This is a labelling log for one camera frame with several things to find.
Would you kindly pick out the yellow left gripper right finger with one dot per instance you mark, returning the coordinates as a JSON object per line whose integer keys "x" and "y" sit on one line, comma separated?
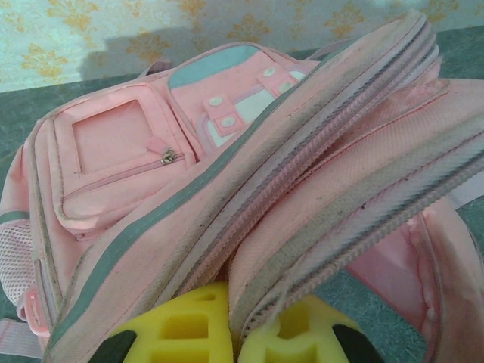
{"x": 298, "y": 332}

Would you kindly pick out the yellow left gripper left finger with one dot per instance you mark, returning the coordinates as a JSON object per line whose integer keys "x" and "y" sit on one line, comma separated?
{"x": 177, "y": 314}

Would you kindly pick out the pink school backpack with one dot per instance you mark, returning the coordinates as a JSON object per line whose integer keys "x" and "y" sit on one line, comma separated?
{"x": 264, "y": 151}

